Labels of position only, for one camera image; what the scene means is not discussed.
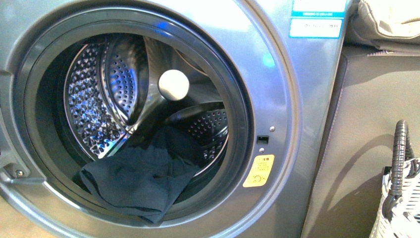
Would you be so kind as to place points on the navy blue knit garment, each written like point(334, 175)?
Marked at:
point(145, 181)

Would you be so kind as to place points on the grey front-load washing machine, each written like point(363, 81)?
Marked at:
point(81, 80)

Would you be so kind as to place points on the orange warning sticker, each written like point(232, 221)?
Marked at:
point(259, 171)

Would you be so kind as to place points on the blue white energy label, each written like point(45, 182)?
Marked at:
point(317, 18)

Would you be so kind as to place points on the grey sofa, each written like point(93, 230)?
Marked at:
point(370, 95)

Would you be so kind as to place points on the beige cushion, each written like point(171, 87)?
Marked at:
point(390, 26)

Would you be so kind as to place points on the white woven laundry basket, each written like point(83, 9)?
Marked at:
point(400, 219)

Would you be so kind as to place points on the dark wrapped basket handle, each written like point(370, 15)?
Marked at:
point(398, 161)

